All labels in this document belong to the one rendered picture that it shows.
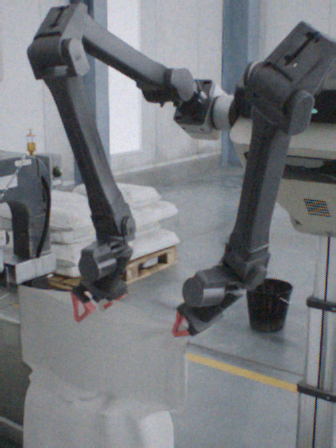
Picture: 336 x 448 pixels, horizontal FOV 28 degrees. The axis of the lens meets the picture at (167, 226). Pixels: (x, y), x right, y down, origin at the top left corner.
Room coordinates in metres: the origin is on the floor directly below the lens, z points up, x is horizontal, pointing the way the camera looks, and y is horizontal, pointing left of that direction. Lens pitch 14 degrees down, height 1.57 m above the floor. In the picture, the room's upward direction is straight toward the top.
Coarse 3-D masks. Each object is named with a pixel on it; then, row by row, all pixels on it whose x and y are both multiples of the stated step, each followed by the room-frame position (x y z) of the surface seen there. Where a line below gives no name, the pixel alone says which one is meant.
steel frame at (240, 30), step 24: (72, 0) 7.55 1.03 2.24; (96, 0) 7.36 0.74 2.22; (240, 0) 10.11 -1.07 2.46; (240, 24) 10.10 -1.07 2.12; (240, 48) 10.10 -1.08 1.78; (96, 72) 7.34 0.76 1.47; (240, 72) 10.09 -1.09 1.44; (96, 96) 7.33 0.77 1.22; (96, 120) 7.33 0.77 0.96; (240, 168) 9.80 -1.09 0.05
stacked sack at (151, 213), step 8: (136, 208) 4.91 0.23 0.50; (144, 208) 4.93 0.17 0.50; (152, 208) 4.94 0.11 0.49; (160, 208) 4.98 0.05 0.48; (168, 208) 5.05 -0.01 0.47; (136, 216) 4.72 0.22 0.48; (144, 216) 4.77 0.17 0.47; (152, 216) 4.86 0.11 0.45; (160, 216) 4.95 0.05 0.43; (168, 216) 5.07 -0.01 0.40; (136, 224) 4.69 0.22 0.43; (144, 224) 4.78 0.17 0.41
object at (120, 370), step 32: (32, 288) 1.53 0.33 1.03; (32, 320) 1.54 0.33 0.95; (64, 320) 1.44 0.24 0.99; (96, 320) 1.38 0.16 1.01; (128, 320) 1.35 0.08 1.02; (160, 320) 1.33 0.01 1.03; (32, 352) 1.54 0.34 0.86; (64, 352) 1.44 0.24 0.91; (96, 352) 1.38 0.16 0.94; (128, 352) 1.35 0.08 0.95; (160, 352) 1.33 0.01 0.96; (32, 384) 1.47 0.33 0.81; (64, 384) 1.44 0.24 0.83; (96, 384) 1.38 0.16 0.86; (128, 384) 1.35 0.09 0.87; (160, 384) 1.33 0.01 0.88; (32, 416) 1.44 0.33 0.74; (64, 416) 1.39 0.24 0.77; (96, 416) 1.34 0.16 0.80; (128, 416) 1.32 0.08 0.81; (160, 416) 1.35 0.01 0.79
